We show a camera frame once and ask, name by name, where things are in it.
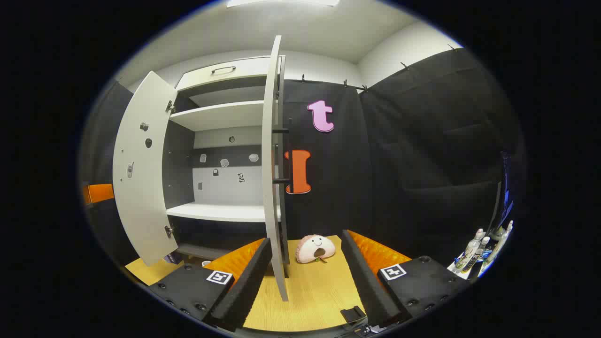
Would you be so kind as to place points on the white cabinet shelf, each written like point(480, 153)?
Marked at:
point(216, 212)
point(220, 115)

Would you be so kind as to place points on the black backdrop cloth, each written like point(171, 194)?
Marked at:
point(422, 141)

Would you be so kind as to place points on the white smiling plush toy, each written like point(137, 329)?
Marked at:
point(310, 249)

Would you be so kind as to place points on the black label plastic bottle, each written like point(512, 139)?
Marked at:
point(475, 260)

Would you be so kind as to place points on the white grey cabinet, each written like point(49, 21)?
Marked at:
point(230, 192)

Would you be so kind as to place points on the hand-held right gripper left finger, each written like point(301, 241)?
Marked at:
point(249, 286)

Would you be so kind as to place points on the ceiling light panel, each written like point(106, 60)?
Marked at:
point(281, 2)

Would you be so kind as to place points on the white cabinet drawer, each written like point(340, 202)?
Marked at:
point(244, 70)

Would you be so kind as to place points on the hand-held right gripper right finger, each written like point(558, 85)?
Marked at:
point(366, 286)

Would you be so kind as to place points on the dark small box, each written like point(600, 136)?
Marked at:
point(173, 258)

